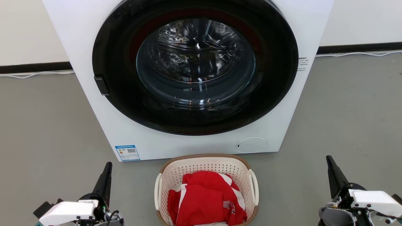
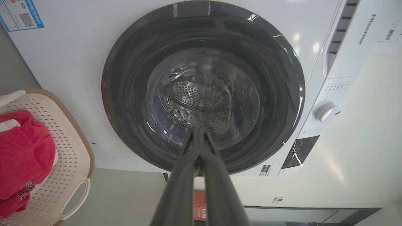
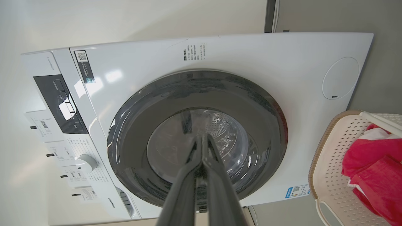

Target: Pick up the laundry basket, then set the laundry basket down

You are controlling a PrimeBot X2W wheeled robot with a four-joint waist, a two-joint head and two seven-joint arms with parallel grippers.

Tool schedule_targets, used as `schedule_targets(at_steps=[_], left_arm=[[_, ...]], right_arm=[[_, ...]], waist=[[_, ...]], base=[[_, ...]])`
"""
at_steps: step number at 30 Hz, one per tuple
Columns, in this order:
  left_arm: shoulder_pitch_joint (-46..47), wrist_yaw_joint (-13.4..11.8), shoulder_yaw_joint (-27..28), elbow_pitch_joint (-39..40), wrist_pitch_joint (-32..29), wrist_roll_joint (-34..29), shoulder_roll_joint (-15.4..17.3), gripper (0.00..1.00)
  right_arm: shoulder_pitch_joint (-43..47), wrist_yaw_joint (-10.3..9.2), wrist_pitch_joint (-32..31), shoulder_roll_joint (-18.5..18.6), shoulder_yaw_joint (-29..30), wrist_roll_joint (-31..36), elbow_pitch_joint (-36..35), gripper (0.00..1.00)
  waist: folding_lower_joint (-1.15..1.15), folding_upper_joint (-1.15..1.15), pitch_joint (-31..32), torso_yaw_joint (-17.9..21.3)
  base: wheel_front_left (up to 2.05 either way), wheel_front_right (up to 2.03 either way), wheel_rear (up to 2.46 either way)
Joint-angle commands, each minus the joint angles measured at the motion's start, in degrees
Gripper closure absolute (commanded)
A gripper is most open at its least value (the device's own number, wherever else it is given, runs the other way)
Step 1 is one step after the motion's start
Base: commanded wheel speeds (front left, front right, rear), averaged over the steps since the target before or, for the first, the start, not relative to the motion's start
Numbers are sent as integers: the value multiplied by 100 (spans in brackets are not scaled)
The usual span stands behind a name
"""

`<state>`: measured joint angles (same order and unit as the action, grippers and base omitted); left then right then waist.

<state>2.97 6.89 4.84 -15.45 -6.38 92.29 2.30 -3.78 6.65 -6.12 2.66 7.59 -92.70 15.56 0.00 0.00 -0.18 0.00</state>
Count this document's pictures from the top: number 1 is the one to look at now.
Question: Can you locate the black door handle latch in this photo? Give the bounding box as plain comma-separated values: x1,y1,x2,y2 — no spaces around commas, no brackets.
94,76,110,96

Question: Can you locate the small printed text sticker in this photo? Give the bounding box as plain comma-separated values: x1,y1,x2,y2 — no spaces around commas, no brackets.
297,57,310,72

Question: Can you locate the red white-striped garment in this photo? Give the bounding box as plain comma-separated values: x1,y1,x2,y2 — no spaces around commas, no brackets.
167,171,247,226

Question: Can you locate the white floor cable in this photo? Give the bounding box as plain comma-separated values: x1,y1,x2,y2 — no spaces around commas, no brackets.
0,71,75,79
316,50,402,57

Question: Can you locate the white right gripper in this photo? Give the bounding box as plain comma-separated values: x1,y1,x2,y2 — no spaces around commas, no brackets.
319,155,402,226

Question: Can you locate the round white filter cover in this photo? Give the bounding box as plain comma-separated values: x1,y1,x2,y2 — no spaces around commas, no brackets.
236,137,268,153

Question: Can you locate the blue energy label sticker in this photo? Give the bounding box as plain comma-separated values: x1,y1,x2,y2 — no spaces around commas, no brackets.
115,145,141,162

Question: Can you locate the white front-load washing machine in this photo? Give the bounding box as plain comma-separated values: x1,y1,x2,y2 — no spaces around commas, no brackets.
42,0,335,162

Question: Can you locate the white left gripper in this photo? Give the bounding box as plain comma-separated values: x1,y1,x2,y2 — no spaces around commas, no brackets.
39,162,124,226

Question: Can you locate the black round washer door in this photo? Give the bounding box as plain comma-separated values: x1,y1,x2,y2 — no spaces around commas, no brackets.
92,0,299,136

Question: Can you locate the cream plastic laundry basket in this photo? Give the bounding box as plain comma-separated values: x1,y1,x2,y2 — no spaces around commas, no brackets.
154,153,259,226

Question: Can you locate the thin black left gripper cable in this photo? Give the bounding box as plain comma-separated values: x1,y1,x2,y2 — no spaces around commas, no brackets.
105,210,121,226

